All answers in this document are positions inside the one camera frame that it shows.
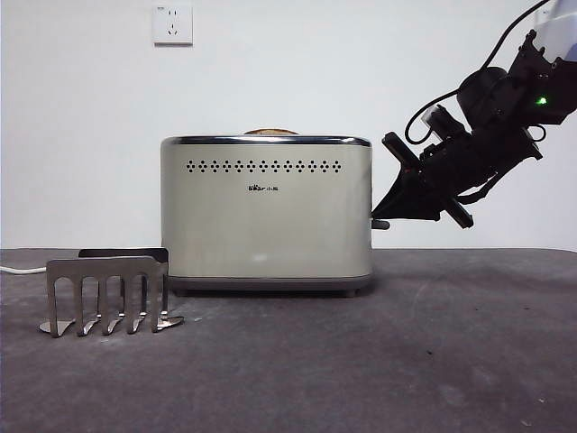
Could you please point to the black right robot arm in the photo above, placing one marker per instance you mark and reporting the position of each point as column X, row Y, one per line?
column 496, row 99

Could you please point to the cream two-slot toaster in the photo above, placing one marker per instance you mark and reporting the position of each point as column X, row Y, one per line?
column 270, row 225

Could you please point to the white wall socket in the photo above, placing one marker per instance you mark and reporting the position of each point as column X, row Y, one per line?
column 172, row 24

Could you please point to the grey toaster lever knob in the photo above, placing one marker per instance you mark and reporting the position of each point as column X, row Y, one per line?
column 382, row 224

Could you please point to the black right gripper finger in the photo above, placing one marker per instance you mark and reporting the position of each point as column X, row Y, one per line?
column 399, row 194
column 417, row 209

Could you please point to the silver metal toast rack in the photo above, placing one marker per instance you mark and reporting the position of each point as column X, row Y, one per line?
column 103, row 269

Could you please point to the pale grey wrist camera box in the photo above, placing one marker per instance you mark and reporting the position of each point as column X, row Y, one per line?
column 439, row 122

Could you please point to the brown seeded bread slice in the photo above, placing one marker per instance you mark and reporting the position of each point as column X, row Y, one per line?
column 270, row 132

